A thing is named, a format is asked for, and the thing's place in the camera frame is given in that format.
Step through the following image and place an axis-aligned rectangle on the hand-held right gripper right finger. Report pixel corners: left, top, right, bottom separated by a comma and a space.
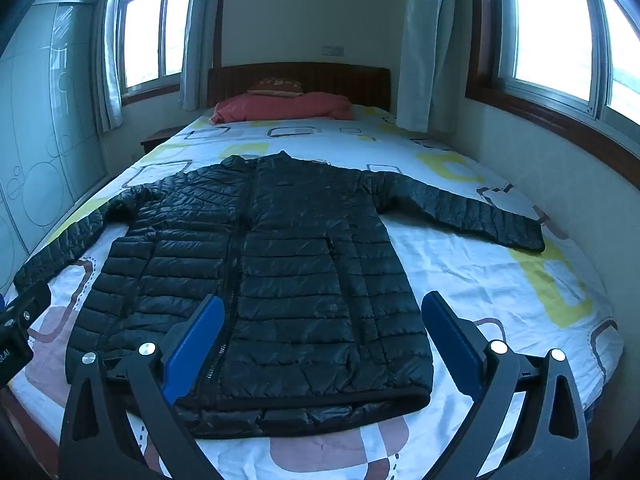
421, 290, 592, 480

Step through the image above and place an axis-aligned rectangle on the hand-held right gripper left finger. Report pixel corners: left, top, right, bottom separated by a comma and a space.
59, 294, 226, 480

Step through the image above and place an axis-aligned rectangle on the black puffer jacket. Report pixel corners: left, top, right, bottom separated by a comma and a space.
14, 151, 546, 440

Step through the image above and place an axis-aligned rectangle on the bed with patterned sheet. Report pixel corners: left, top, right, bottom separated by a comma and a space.
0, 105, 626, 480

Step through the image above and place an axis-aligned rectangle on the wardrobe with circle pattern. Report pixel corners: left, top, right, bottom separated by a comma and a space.
0, 0, 108, 281

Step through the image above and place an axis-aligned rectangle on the wooden nightstand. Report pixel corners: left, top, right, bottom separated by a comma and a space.
140, 126, 188, 156

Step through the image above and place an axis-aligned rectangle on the red pillow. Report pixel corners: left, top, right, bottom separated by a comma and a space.
210, 92, 355, 125

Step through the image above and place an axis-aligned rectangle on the small patterned cushion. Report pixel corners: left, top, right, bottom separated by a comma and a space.
247, 78, 305, 97

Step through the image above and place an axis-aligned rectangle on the dark wooden headboard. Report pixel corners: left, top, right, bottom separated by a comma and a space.
207, 62, 391, 111

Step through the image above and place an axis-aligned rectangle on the white curtain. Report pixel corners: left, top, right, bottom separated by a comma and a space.
179, 0, 226, 112
396, 0, 468, 133

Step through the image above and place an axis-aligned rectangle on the window with wooden sill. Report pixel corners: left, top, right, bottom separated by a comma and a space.
465, 0, 640, 191

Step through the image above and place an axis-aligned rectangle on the window with white frame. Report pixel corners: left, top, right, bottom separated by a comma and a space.
102, 0, 197, 106

